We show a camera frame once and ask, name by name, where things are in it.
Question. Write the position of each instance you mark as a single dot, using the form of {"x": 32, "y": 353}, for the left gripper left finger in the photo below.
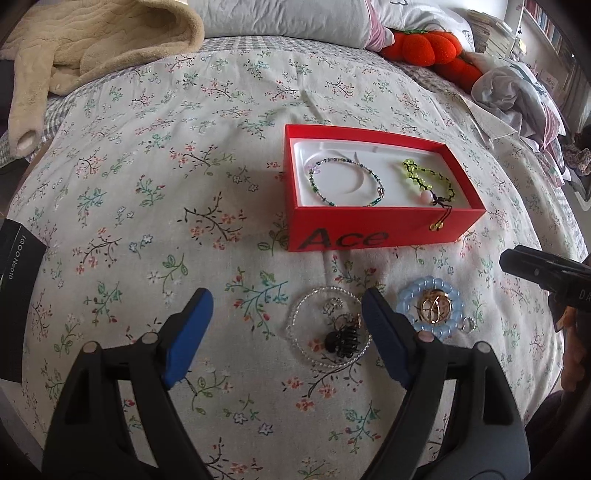
{"x": 88, "y": 436}

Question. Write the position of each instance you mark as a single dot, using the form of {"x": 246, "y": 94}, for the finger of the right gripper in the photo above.
{"x": 550, "y": 272}

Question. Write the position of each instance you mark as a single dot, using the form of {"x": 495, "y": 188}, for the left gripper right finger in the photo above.
{"x": 484, "y": 438}

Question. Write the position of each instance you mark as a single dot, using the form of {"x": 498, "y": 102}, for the black claw hair clip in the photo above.
{"x": 343, "y": 342}

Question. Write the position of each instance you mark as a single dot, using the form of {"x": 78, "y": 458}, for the right hand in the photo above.
{"x": 575, "y": 326}

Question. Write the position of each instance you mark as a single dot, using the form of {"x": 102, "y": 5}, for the crumpled grey clothes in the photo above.
{"x": 511, "y": 92}

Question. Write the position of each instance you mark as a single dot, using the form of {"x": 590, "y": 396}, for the black phone box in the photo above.
{"x": 21, "y": 257}

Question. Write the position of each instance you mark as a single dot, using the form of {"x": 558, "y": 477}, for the red Ace box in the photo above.
{"x": 349, "y": 188}

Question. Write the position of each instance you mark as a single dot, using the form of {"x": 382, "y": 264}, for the white bookshelf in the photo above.
{"x": 543, "y": 48}

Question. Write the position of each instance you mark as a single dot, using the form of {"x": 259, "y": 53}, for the orange pumpkin plush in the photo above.
{"x": 439, "y": 51}

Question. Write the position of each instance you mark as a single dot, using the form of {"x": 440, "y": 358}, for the white pillow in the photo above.
{"x": 407, "y": 15}

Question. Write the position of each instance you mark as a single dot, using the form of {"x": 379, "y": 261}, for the grey pillow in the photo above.
{"x": 347, "y": 23}

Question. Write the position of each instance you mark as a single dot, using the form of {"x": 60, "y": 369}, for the beige fleece garment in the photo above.
{"x": 57, "y": 48}

